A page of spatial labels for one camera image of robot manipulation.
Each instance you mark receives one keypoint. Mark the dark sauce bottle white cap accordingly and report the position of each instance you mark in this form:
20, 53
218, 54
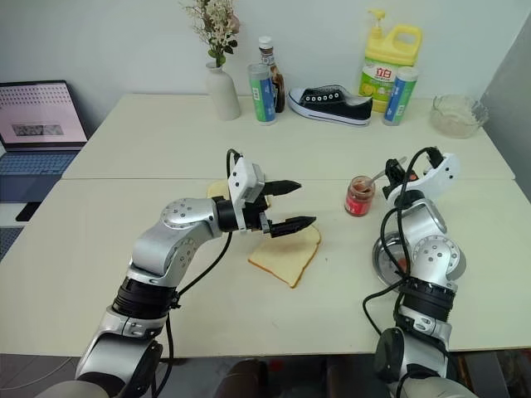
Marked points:
277, 79

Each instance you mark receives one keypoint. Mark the dried flower bouquet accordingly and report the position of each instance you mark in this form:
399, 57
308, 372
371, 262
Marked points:
217, 25

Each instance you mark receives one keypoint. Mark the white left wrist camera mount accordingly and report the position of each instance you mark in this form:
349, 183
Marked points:
245, 180

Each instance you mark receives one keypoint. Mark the round metal plate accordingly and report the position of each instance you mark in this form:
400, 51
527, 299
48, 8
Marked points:
388, 259

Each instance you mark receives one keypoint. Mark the glass jam jar red label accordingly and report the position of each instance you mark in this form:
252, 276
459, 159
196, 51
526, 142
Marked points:
359, 199

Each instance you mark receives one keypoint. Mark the metal spoon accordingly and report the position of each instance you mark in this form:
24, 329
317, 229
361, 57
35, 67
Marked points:
376, 177

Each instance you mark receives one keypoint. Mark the green blue cylindrical tube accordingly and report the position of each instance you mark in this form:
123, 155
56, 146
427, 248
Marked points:
398, 97
262, 95

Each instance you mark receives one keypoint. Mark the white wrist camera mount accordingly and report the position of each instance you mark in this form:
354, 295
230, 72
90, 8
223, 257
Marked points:
441, 170
245, 180

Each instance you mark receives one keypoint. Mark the clear glass bowl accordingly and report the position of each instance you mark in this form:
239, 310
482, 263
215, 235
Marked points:
456, 116

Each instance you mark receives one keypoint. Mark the black smartphone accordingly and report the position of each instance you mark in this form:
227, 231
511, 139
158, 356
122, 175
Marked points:
28, 211

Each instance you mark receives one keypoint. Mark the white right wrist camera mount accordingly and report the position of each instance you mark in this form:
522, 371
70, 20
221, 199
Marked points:
441, 170

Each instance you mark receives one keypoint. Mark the dark grey textured pad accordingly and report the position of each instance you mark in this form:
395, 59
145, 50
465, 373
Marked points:
9, 242

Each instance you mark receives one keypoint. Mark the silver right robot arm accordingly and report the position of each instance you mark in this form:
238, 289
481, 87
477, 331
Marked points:
431, 257

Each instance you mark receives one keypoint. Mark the small white bread slice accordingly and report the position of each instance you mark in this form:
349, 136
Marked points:
216, 190

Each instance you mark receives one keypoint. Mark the large white bread slice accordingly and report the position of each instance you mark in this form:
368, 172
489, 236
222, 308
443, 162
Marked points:
286, 257

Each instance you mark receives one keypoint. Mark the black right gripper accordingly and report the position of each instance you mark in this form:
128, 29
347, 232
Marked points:
404, 178

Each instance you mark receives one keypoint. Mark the open laptop computer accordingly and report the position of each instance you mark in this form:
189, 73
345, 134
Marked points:
37, 124

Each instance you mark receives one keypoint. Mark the white ceramic vase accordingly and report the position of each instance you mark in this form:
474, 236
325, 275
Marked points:
223, 95

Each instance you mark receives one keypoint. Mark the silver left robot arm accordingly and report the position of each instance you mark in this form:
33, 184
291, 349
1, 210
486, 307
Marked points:
178, 244

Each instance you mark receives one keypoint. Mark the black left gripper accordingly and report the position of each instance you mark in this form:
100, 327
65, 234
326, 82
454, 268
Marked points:
255, 215

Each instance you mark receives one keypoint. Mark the yellow detergent pump bottle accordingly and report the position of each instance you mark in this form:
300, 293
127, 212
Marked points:
386, 54

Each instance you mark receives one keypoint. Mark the black white canvas sneaker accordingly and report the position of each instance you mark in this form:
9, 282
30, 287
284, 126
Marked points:
332, 105

